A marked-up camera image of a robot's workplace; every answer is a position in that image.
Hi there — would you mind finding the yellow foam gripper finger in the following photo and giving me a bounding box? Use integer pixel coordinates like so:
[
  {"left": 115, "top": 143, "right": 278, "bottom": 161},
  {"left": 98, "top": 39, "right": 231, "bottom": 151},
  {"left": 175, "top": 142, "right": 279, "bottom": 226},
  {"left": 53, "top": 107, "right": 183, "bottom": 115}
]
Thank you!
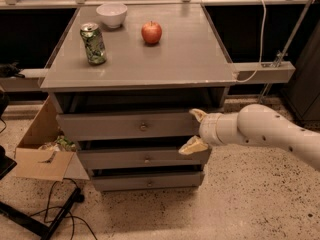
[
  {"left": 189, "top": 109, "right": 207, "bottom": 123},
  {"left": 179, "top": 136, "right": 208, "bottom": 155}
]

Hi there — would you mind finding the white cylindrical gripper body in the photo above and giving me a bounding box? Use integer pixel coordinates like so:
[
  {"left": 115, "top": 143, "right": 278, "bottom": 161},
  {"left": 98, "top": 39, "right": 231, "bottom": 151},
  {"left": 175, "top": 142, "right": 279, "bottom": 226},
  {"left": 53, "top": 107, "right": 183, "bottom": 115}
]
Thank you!
[{"left": 198, "top": 113, "right": 244, "bottom": 147}]

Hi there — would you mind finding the grey top drawer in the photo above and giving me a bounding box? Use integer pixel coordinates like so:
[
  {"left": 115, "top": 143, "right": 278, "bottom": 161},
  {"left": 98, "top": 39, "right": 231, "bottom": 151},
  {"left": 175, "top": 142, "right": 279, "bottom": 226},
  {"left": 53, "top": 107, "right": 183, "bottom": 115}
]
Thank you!
[{"left": 56, "top": 112, "right": 199, "bottom": 141}]

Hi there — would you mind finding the grey drawer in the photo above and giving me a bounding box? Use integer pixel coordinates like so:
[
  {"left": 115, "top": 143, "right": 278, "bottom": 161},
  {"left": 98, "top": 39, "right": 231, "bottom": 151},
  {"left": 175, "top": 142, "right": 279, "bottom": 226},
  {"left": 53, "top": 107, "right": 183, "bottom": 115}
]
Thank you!
[
  {"left": 91, "top": 165, "right": 204, "bottom": 192},
  {"left": 56, "top": 112, "right": 199, "bottom": 141},
  {"left": 78, "top": 141, "right": 210, "bottom": 169}
]

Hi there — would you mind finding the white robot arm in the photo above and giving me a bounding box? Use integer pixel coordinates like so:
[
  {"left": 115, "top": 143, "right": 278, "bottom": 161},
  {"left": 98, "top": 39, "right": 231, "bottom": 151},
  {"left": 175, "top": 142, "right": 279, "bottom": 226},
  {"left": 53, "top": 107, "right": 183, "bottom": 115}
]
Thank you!
[{"left": 179, "top": 104, "right": 320, "bottom": 171}]

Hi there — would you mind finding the grey drawer cabinet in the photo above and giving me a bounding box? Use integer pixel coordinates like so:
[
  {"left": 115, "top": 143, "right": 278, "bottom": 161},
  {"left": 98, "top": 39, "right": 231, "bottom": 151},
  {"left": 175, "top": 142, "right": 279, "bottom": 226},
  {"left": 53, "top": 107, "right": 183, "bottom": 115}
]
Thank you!
[{"left": 41, "top": 4, "right": 235, "bottom": 191}]

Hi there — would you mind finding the grey bottom drawer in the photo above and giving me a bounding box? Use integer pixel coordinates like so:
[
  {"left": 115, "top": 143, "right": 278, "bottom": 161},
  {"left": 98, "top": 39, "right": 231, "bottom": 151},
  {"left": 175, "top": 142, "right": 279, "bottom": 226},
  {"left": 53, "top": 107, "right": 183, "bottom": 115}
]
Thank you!
[{"left": 91, "top": 165, "right": 204, "bottom": 192}]

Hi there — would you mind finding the grey middle drawer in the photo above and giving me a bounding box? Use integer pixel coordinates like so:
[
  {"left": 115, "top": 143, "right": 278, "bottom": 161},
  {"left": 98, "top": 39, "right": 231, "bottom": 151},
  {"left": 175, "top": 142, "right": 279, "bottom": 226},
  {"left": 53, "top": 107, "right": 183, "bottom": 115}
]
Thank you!
[{"left": 78, "top": 141, "right": 210, "bottom": 169}]

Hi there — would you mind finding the dark cabinet at right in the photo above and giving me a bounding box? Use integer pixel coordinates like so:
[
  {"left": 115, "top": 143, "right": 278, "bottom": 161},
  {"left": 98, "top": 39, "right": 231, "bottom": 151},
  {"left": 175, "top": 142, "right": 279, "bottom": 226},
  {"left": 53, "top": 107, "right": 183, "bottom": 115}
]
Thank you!
[{"left": 283, "top": 22, "right": 320, "bottom": 124}]

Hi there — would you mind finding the red apple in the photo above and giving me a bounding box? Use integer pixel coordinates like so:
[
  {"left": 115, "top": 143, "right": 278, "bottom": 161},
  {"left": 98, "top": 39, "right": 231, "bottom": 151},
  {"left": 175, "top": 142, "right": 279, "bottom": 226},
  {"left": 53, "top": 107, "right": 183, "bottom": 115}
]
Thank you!
[{"left": 141, "top": 21, "right": 162, "bottom": 45}]

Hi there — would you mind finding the green soda can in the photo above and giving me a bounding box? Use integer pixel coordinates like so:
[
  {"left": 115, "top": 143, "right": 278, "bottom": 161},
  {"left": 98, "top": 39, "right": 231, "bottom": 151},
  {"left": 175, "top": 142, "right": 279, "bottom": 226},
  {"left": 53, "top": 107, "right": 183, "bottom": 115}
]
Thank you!
[{"left": 80, "top": 22, "right": 106, "bottom": 65}]

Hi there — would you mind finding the white ceramic bowl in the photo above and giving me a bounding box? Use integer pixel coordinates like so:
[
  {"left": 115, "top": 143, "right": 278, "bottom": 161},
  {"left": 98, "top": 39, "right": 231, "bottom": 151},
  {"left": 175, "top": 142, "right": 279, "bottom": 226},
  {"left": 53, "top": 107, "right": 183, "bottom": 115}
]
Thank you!
[{"left": 96, "top": 3, "right": 127, "bottom": 28}]

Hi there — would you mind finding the cardboard box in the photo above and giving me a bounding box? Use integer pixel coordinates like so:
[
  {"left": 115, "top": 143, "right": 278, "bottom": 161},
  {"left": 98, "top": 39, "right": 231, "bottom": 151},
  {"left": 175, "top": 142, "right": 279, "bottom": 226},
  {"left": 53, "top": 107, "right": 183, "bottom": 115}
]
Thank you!
[{"left": 15, "top": 99, "right": 89, "bottom": 181}]

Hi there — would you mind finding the black stand base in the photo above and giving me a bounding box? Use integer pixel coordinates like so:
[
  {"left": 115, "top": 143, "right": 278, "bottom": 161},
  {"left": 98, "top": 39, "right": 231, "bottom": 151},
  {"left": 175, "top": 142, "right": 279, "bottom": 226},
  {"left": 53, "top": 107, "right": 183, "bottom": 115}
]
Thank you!
[{"left": 0, "top": 187, "right": 84, "bottom": 240}]

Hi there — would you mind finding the black object at left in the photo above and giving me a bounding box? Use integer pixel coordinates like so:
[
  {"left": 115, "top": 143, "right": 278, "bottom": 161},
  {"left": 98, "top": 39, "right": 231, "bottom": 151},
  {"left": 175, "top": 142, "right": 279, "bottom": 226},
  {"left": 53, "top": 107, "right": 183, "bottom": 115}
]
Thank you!
[{"left": 0, "top": 63, "right": 24, "bottom": 78}]

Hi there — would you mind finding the grey horizontal rail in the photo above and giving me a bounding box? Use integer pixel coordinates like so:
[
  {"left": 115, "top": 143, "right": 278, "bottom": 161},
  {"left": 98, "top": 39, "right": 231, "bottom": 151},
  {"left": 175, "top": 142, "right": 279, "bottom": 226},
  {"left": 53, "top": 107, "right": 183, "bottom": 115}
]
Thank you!
[{"left": 0, "top": 61, "right": 295, "bottom": 92}]

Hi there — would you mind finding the white cable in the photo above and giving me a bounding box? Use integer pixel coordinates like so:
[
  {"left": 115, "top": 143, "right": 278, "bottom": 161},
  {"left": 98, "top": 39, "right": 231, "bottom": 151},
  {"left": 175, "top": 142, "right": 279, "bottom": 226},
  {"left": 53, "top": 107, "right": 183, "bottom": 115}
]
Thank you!
[{"left": 234, "top": 0, "right": 267, "bottom": 84}]

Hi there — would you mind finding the black floor cable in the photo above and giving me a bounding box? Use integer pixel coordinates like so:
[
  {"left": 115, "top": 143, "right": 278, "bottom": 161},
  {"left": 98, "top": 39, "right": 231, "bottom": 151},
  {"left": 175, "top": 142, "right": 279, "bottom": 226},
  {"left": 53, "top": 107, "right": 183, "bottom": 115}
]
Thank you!
[{"left": 28, "top": 177, "right": 100, "bottom": 240}]

